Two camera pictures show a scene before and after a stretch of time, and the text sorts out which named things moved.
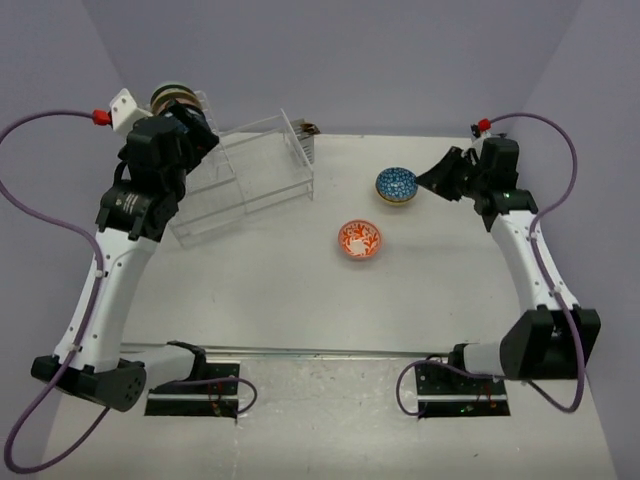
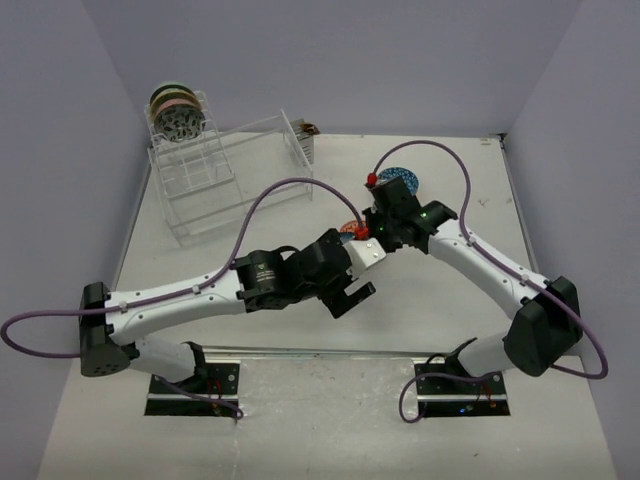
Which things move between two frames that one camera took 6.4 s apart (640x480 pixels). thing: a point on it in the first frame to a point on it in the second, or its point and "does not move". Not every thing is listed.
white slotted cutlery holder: x=305 y=140 does not move
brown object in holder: x=310 y=128 does not move
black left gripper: x=197 y=149 to x=338 y=301
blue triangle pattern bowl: x=396 y=185 does not move
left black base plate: x=218 y=399 does not move
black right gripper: x=438 y=178 to x=373 y=214
